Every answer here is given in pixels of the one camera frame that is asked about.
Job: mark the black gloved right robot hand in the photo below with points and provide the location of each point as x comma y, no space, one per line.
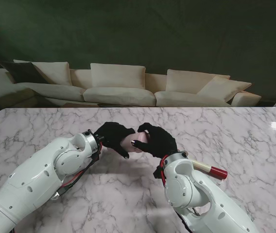
162,144

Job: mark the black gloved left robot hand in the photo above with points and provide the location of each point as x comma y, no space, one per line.
111,136

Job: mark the pink thermos body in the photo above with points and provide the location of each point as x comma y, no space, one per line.
127,144

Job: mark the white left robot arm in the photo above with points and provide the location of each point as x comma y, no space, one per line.
43,174

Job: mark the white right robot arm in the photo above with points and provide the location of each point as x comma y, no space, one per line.
189,184

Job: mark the cream sofa seat cushion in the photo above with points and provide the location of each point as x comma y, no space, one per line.
177,98
55,91
118,95

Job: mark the cream sofa back pillow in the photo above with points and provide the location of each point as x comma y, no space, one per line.
53,72
225,88
184,80
117,75

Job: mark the cream sofa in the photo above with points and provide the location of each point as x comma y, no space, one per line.
152,81

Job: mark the dark brown sofa pillow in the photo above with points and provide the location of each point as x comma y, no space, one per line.
21,71

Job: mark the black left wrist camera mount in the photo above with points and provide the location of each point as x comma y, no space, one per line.
96,156

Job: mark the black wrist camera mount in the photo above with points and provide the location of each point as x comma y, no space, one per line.
96,156
158,172

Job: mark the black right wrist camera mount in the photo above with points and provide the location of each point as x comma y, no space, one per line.
158,172

